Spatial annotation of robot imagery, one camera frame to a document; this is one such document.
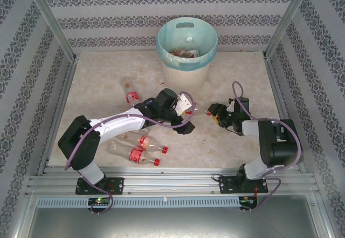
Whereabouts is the clear ribbed red-white-label bottle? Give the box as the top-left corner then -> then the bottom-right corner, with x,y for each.
184,36 -> 199,52

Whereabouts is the cream ribbed waste bin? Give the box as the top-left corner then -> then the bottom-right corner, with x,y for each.
161,59 -> 211,95

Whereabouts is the teal plastic bin liner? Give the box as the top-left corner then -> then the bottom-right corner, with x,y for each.
156,16 -> 218,71

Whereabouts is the grey sheet metal panel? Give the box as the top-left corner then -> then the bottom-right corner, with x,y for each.
25,207 -> 328,238

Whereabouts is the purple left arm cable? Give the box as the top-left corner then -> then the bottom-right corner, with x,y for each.
64,91 -> 195,215

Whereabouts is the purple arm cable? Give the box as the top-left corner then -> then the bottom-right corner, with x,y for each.
64,91 -> 195,215
232,80 -> 303,212

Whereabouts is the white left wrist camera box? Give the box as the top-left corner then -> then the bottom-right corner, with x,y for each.
174,93 -> 194,116

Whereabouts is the aluminium side rail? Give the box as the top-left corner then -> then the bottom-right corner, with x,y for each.
264,57 -> 308,173
36,57 -> 80,176

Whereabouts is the aluminium extrusion mounting rail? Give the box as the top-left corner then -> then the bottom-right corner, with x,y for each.
25,166 -> 320,195

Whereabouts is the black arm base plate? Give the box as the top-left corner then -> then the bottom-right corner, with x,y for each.
75,177 -> 125,195
218,175 -> 269,195

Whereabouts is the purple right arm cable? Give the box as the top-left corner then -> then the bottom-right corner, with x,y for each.
232,80 -> 303,212

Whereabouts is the grey slotted cable duct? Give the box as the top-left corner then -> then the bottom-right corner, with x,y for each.
36,196 -> 240,209

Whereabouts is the aluminium frame post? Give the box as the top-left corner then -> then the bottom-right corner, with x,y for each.
264,0 -> 316,60
23,0 -> 79,62

